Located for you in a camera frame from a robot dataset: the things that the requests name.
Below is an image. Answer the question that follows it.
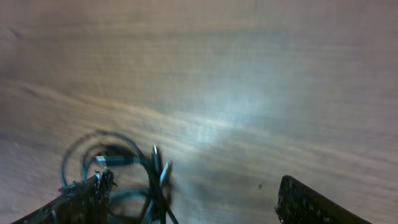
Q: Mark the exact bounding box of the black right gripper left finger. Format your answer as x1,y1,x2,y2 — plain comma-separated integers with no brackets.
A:
12,169,114,224

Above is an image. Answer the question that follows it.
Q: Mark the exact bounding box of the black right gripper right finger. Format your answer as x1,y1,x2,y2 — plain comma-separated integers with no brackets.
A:
275,175,371,224

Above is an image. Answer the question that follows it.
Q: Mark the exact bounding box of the black USB-C cable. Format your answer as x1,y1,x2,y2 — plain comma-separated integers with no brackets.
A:
60,130,156,224

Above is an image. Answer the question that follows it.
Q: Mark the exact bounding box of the black USB-A cable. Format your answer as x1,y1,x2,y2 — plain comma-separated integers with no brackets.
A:
139,144,180,224

